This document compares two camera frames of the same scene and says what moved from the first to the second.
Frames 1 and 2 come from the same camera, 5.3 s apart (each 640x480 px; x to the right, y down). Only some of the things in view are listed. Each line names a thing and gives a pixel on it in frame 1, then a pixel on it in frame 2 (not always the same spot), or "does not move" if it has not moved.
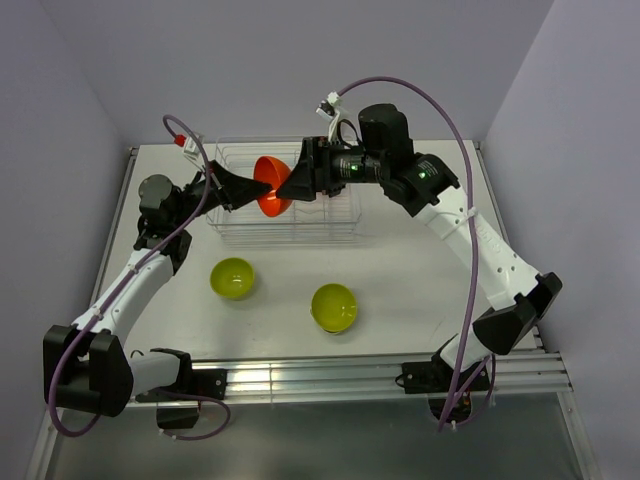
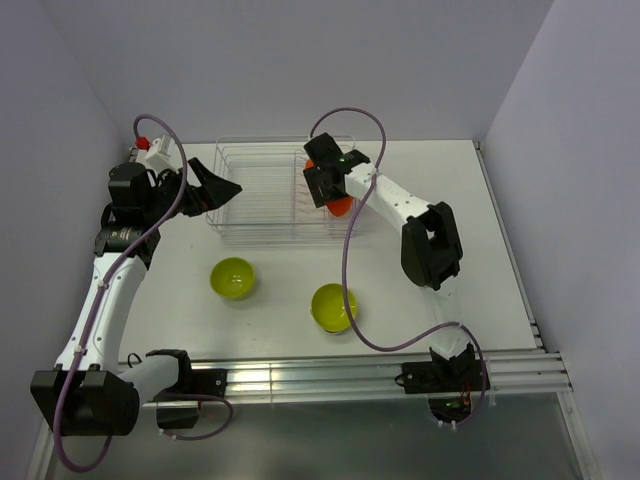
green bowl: (333, 308) does not move
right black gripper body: (340, 165) does not move
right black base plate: (437, 376) does not move
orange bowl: (272, 170) to (341, 206)
